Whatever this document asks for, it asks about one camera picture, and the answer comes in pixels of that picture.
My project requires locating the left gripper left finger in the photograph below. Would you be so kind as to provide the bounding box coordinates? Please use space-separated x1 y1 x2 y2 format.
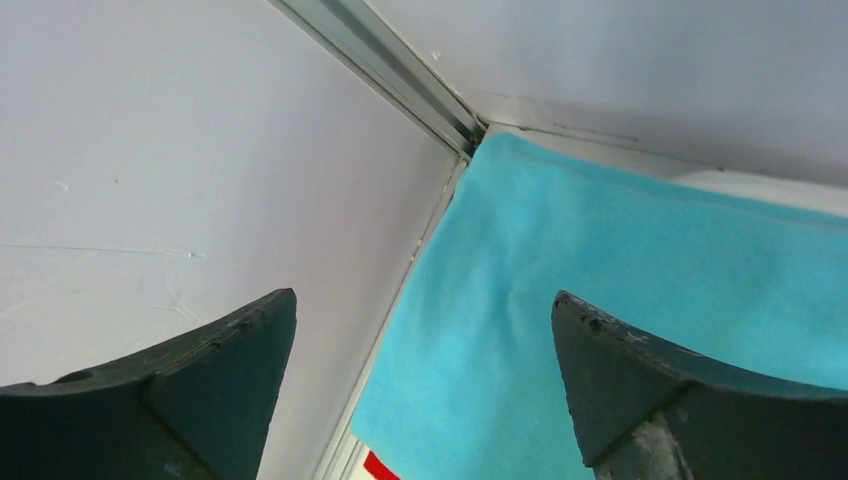
1 289 297 479

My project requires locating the aluminium corner post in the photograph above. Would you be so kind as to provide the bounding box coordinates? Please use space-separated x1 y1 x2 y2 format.
273 0 487 163

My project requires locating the folded red t-shirt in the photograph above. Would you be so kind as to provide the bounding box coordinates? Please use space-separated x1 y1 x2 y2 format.
363 451 400 480

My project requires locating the turquoise t-shirt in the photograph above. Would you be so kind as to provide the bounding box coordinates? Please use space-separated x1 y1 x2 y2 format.
352 133 847 479

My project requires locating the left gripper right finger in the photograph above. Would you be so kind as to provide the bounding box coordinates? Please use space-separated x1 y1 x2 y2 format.
551 291 847 479

